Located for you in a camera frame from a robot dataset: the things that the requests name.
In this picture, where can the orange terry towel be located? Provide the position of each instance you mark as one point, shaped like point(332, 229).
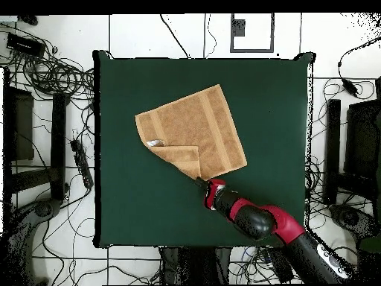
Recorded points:
point(190, 125)

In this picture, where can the black inline power adapter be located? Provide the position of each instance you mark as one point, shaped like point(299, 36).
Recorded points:
point(349, 87)

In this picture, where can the black power strip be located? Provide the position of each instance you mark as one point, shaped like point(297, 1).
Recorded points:
point(82, 164)
point(276, 265)

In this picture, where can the dark grey pedestal leg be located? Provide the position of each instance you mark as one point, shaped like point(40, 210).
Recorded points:
point(44, 210)
point(351, 217)

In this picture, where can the black rectangular box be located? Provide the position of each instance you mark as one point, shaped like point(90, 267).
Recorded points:
point(25, 44)

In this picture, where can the grey square floor frame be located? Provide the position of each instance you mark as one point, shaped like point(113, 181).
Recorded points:
point(252, 50)

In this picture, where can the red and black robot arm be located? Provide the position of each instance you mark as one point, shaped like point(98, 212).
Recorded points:
point(282, 226)

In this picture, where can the dark green table cloth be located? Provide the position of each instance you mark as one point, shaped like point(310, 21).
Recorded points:
point(134, 208)

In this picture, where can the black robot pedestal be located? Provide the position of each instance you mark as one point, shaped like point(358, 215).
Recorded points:
point(196, 265)

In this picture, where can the black frame stand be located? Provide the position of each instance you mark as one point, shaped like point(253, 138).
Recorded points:
point(58, 134)
point(332, 149)

